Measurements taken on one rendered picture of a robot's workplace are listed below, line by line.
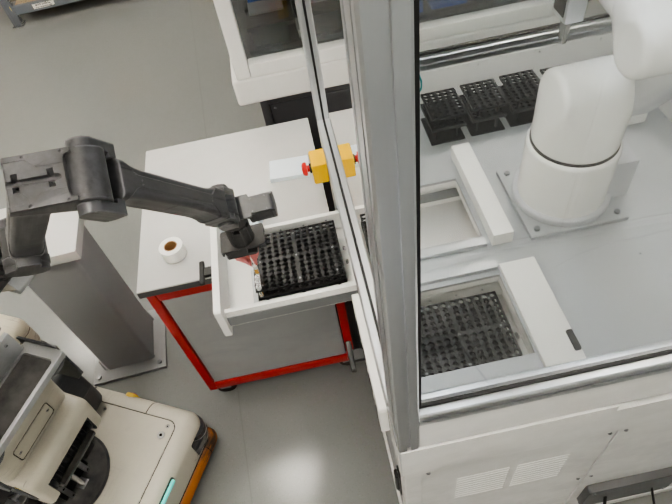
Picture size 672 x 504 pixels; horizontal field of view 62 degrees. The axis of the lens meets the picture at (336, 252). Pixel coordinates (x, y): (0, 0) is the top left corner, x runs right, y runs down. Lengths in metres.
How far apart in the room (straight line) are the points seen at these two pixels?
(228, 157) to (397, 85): 1.54
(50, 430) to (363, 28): 1.27
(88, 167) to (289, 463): 1.51
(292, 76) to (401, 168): 1.55
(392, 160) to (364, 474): 1.68
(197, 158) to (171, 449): 0.96
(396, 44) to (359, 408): 1.84
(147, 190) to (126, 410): 1.27
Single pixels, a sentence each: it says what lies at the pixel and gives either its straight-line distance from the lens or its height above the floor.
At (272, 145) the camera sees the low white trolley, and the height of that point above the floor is 0.76.
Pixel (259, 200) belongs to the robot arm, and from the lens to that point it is 1.18.
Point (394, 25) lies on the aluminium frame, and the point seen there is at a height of 1.78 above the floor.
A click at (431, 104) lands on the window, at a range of 0.47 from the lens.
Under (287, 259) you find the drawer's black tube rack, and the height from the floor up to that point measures 0.90.
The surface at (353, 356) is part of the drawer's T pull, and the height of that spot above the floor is 0.91.
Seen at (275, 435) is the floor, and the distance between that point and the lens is 2.17.
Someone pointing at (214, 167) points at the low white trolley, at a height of 0.76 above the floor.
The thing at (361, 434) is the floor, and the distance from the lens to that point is 2.12.
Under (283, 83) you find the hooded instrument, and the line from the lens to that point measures 2.03.
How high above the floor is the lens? 1.98
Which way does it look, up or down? 51 degrees down
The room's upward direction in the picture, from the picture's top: 11 degrees counter-clockwise
